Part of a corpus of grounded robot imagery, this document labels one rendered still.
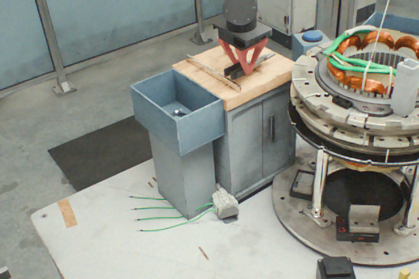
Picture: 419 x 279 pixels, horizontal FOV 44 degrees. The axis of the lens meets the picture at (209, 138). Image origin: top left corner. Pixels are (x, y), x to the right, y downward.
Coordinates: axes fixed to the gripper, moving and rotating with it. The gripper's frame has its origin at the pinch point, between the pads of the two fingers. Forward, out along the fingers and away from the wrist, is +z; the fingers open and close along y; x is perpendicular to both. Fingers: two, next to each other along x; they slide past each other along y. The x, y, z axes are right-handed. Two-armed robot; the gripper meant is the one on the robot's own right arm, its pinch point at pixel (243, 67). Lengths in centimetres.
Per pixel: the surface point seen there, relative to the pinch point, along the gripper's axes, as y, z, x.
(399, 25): 4.3, 6.8, 45.0
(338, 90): 19.7, -1.9, 5.1
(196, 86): -4.5, 2.9, -8.5
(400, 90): 30.2, -5.9, 7.4
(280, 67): 2.4, 2.7, 7.9
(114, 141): -131, 113, 20
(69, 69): -198, 105, 30
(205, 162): 1.5, 16.9, -12.5
